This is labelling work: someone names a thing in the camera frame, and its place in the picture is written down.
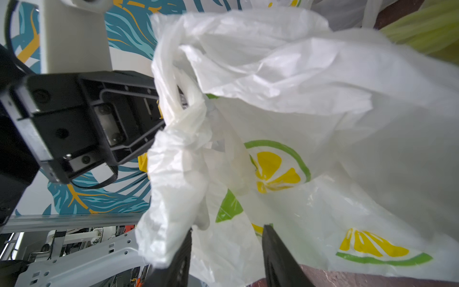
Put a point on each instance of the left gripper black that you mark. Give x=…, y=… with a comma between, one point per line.
x=75, y=122

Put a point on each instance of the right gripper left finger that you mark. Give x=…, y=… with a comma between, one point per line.
x=177, y=274

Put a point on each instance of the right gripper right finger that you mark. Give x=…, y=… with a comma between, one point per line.
x=281, y=269

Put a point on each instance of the white lemon print bag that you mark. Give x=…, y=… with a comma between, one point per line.
x=343, y=142

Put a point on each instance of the green avocado print plastic bag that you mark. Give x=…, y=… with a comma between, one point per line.
x=433, y=30

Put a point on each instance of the white lemon print plastic bags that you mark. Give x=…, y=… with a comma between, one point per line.
x=341, y=14

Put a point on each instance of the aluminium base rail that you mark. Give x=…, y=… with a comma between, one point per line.
x=80, y=269

